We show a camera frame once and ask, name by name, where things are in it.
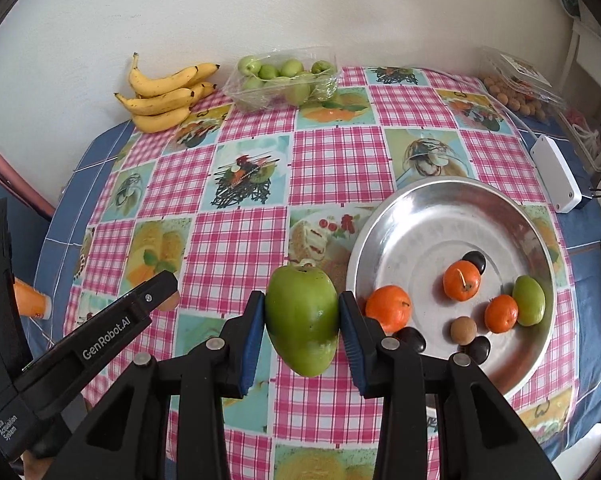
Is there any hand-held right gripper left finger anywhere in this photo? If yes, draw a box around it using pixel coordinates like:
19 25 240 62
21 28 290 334
55 290 267 480

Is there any white cable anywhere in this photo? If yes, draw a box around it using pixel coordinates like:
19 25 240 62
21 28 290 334
493 97 538 141

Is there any green mango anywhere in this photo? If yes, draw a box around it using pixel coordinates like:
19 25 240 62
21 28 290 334
511 275 547 327
264 264 341 377

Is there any teal dish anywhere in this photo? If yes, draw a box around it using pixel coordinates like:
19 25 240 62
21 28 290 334
555 0 588 21

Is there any white power box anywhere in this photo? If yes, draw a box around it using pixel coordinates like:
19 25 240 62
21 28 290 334
530 134 582 215

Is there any clear plastic tray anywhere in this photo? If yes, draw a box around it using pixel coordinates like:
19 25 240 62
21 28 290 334
222 46 342 111

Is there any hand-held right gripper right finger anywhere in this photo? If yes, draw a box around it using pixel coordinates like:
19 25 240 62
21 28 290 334
333 290 556 480

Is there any orange plastic cup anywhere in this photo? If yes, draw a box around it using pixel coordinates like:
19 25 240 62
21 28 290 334
13 278 52 319

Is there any pink furniture edge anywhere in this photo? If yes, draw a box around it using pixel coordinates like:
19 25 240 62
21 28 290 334
0 147 56 221

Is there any pile of brown longans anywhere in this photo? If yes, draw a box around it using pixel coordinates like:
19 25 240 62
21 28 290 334
481 76 551 122

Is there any clear plastic lidded container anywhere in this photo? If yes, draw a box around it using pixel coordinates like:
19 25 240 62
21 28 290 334
480 45 568 123

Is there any orange mandarin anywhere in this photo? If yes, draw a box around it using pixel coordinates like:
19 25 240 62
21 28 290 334
484 294 520 334
365 285 412 335
443 260 482 302

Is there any round metal plate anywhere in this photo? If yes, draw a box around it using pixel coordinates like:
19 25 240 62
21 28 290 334
347 176 557 401

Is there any bunch of yellow bananas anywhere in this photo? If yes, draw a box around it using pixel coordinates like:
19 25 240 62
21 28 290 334
114 52 221 134

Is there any pink checkered tablecloth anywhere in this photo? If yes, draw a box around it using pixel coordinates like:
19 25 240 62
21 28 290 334
63 64 578 480

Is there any pile of green jujubes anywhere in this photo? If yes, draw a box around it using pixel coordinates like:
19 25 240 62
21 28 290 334
238 55 336 106

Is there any red patterned plastic bag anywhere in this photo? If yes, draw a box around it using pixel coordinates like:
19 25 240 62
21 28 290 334
563 107 601 161

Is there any dark purple plum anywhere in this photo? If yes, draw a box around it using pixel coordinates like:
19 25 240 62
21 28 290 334
461 251 487 276
396 326 427 356
466 336 492 365

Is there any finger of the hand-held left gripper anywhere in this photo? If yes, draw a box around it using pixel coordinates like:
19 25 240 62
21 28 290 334
128 270 180 325

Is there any white wooden chair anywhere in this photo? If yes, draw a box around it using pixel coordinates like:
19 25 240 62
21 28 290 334
560 20 601 171

